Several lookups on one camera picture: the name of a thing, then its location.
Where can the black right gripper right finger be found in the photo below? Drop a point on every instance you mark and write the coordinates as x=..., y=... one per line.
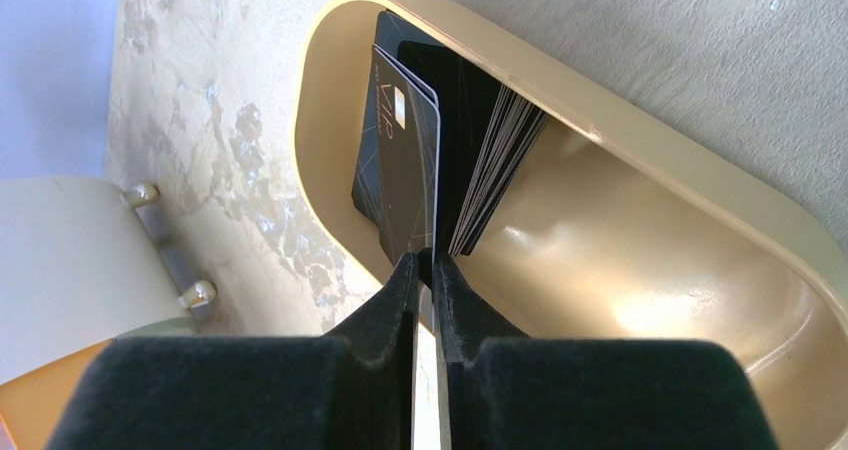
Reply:
x=502, y=389

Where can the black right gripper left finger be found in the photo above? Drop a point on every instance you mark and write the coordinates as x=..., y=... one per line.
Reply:
x=351, y=388

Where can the black card stack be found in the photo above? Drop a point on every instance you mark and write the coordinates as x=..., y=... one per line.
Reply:
x=486, y=131

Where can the orange oval tray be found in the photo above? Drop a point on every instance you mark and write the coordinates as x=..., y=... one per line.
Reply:
x=616, y=225

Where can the white orange drawer cabinet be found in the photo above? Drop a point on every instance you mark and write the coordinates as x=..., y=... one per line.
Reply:
x=78, y=268

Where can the yellow open drawer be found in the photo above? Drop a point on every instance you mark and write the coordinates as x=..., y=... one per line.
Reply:
x=31, y=405

